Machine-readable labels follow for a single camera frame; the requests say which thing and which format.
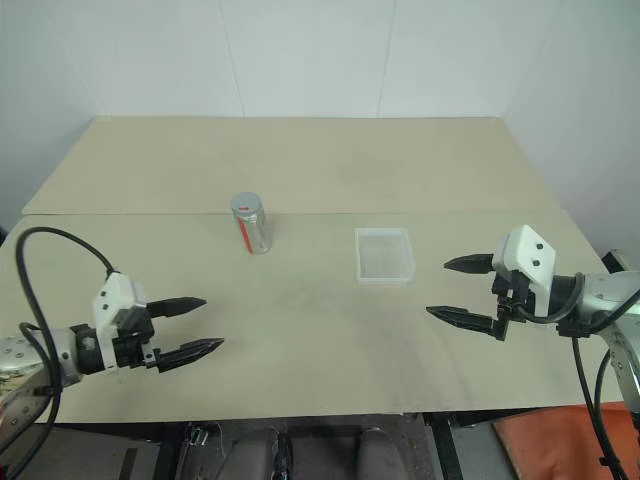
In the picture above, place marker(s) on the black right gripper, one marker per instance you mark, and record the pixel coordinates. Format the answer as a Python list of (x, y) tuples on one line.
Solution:
[(507, 300)]

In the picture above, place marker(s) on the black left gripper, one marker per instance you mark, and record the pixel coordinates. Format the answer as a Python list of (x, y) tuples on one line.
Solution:
[(132, 345)]

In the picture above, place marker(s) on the red and silver can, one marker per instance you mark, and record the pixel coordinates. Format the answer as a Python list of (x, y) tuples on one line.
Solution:
[(257, 235)]

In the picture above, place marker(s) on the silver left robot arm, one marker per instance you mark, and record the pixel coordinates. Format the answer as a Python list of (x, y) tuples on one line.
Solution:
[(30, 355)]

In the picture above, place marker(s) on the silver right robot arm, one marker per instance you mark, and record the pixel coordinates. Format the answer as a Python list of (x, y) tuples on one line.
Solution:
[(605, 295)]

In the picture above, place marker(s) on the clear plastic container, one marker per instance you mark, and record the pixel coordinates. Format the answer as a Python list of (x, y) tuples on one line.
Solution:
[(385, 255)]

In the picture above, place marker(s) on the small metal clamp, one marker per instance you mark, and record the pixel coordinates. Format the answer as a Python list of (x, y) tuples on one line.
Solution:
[(198, 435)]

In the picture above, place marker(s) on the orange mat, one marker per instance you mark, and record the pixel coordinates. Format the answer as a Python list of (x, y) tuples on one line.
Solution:
[(540, 445)]

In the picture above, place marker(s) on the dark grey rounded shape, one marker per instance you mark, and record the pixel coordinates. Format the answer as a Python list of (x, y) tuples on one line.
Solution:
[(377, 455)]

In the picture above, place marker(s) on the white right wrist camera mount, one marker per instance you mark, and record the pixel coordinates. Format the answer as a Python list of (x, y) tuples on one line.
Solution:
[(525, 245)]

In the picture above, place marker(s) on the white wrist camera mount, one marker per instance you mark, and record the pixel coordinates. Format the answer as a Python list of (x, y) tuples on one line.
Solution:
[(525, 245), (112, 295)]

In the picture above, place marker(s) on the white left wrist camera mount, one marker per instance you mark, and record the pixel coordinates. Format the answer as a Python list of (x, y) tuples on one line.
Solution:
[(112, 295)]

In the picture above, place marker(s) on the black table frame bar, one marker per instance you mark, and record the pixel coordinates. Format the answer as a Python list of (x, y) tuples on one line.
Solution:
[(445, 450)]

